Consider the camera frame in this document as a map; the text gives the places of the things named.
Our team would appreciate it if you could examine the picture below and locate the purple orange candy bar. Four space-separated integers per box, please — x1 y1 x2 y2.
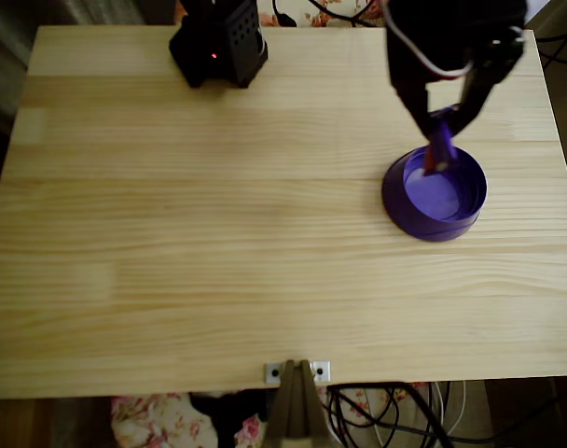
422 105 461 177

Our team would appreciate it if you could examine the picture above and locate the purple plastic bowl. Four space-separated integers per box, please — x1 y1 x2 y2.
381 143 489 244

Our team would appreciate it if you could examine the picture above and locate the floral seat cushion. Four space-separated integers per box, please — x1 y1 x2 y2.
257 0 390 28

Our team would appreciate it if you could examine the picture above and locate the black fabric item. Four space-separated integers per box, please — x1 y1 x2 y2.
188 389 270 448

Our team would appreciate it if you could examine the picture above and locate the grey curtain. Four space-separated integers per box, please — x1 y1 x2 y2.
0 0 147 136

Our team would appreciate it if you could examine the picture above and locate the floral fabric sheet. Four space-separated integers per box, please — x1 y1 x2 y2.
110 383 429 448

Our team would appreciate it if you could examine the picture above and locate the white servo cable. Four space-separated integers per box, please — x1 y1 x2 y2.
383 0 474 83

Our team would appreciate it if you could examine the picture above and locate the black camera cable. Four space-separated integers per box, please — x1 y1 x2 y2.
309 0 387 28

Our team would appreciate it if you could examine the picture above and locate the thin black cable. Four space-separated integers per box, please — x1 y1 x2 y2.
537 27 567 71
327 389 401 448

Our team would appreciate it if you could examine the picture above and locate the black cable with plug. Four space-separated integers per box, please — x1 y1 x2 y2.
271 0 297 28

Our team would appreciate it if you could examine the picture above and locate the thick black cable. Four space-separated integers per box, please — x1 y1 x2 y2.
325 381 455 448

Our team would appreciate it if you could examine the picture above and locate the silver metal bracket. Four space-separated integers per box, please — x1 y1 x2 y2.
263 360 333 385

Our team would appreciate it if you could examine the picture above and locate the olive camera stand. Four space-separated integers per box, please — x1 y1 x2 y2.
263 358 334 448

